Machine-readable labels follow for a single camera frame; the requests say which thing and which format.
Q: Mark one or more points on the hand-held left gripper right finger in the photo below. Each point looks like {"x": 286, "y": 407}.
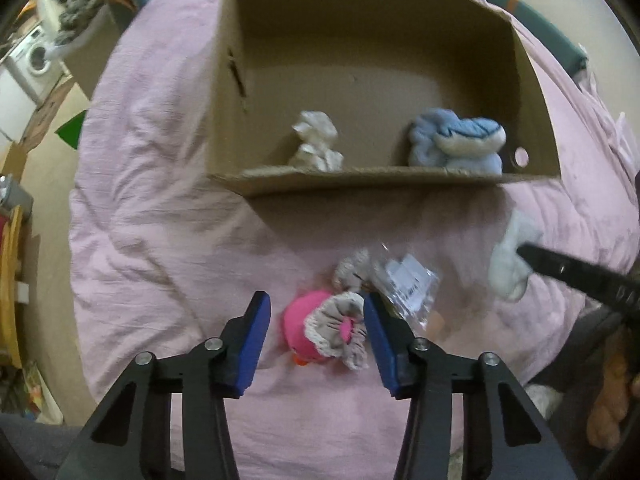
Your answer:
{"x": 379, "y": 340}

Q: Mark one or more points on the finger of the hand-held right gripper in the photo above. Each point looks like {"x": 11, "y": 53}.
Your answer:
{"x": 580, "y": 271}

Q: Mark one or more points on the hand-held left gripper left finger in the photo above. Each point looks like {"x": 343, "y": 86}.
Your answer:
{"x": 255, "y": 340}

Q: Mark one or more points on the pink plush doll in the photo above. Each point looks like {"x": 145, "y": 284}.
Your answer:
{"x": 325, "y": 327}

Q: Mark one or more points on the white soft toy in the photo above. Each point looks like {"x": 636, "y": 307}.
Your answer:
{"x": 510, "y": 260}

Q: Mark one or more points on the cardboard box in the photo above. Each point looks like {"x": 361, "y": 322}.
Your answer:
{"x": 380, "y": 72}

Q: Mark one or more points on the clear plastic bag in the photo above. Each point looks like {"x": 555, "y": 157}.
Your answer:
{"x": 407, "y": 285}

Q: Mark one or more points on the orange plush toy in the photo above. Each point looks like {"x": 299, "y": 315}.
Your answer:
{"x": 611, "y": 400}

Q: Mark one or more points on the pink blanket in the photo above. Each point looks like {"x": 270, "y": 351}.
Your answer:
{"x": 165, "y": 240}

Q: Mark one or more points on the blue plush toy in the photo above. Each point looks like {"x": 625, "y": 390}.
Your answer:
{"x": 457, "y": 142}

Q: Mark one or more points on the white plush toy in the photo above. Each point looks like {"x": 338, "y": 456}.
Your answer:
{"x": 316, "y": 142}

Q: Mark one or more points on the yellow wooden rack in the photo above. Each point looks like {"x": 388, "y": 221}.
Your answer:
{"x": 11, "y": 285}

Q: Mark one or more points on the green paper piece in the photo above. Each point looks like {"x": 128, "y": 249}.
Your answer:
{"x": 70, "y": 130}

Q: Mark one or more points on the washing machine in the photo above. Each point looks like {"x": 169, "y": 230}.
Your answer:
{"x": 31, "y": 57}

